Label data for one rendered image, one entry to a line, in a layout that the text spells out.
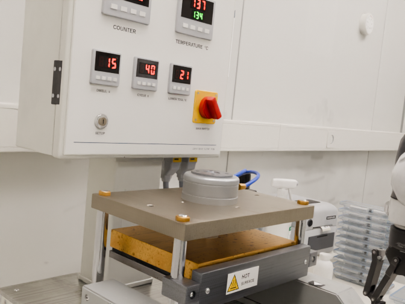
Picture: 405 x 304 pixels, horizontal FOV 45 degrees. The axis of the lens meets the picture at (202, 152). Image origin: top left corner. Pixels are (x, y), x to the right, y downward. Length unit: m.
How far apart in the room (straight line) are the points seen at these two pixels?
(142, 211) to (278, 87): 1.31
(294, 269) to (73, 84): 0.39
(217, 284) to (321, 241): 1.10
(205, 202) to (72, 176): 0.61
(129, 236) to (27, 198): 0.52
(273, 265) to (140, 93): 0.32
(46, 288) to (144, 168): 0.24
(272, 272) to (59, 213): 0.67
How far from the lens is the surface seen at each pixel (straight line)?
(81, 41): 0.69
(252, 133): 1.65
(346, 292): 0.75
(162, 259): 0.62
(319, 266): 1.32
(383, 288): 1.05
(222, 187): 0.66
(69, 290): 0.84
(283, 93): 1.88
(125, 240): 0.68
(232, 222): 0.60
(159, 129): 0.78
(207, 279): 0.57
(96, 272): 0.69
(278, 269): 0.68
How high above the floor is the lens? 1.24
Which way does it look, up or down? 5 degrees down
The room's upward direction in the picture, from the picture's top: 6 degrees clockwise
